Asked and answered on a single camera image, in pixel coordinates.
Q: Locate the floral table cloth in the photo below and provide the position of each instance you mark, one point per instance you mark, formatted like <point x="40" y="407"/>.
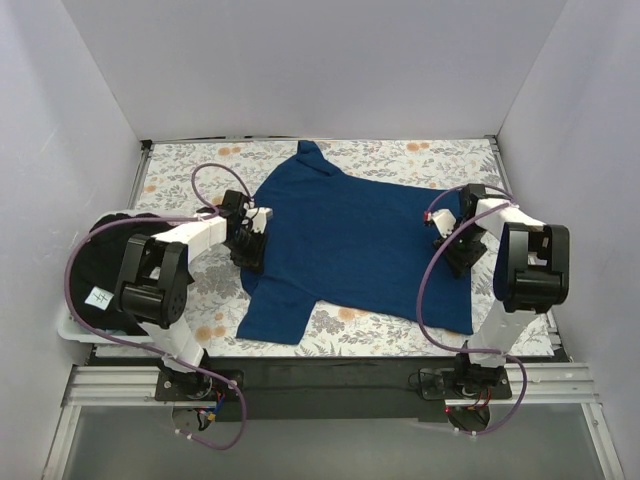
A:
<point x="176" y="173"/>

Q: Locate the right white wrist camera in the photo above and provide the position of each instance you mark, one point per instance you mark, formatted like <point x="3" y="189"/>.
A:
<point x="442" y="221"/>

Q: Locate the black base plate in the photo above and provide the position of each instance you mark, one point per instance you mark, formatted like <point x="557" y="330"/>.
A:
<point x="288" y="388"/>

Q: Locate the blue t shirt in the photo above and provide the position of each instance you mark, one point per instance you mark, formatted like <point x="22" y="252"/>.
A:
<point x="348" y="241"/>

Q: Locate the black t shirt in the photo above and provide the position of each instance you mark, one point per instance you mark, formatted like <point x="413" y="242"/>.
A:
<point x="98" y="264"/>

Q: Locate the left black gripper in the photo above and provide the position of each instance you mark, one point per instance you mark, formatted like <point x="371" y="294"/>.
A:
<point x="249" y="252"/>

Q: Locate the aluminium frame rail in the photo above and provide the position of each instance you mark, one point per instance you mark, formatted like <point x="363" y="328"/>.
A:
<point x="137" y="386"/>

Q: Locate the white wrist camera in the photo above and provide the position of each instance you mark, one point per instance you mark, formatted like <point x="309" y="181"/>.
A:
<point x="442" y="221"/>
<point x="256" y="219"/>

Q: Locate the white paper label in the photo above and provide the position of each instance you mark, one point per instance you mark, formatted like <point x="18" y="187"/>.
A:
<point x="99" y="298"/>

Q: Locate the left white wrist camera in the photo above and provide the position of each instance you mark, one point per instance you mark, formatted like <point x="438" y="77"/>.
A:
<point x="256" y="219"/>

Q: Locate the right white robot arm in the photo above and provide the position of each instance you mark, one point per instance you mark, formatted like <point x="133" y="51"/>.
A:
<point x="531" y="273"/>

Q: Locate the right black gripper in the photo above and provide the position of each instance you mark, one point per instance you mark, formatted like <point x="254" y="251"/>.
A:
<point x="463" y="256"/>

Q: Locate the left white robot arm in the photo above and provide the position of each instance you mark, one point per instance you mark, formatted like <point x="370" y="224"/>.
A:
<point x="152" y="286"/>

